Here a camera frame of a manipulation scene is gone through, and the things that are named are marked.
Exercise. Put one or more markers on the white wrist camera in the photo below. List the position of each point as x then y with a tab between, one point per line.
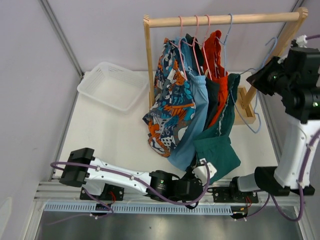
302	41
204	170

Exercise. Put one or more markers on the slotted cable duct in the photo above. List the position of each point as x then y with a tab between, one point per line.
135	208

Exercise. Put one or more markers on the green shorts with drawstring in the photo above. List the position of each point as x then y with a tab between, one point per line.
214	144

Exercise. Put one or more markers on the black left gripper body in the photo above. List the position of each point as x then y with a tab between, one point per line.
190	177

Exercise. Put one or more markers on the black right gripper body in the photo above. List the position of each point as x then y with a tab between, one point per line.
280	80

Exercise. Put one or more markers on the white plastic basket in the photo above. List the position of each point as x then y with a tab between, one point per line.
114	86

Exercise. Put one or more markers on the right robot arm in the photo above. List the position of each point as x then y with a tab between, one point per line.
295	80

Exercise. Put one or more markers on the patterned colourful shorts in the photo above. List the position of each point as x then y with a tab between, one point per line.
174	105

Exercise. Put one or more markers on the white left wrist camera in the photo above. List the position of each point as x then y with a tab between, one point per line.
204	170

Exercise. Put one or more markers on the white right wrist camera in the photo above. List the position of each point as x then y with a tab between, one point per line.
302	41

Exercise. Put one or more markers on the light blue shorts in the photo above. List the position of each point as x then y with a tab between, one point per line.
182	156

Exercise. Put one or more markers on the dark navy shorts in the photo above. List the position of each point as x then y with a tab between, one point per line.
212	90

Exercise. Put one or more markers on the orange shorts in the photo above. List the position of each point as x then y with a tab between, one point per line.
212	62

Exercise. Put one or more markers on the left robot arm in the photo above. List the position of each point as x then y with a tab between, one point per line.
84	170

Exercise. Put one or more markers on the wooden clothes rack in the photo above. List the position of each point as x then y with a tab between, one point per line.
293	21

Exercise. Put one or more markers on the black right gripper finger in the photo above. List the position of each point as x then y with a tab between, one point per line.
259	81
273	65

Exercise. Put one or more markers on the aluminium mounting rail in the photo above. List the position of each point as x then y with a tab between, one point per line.
229	194

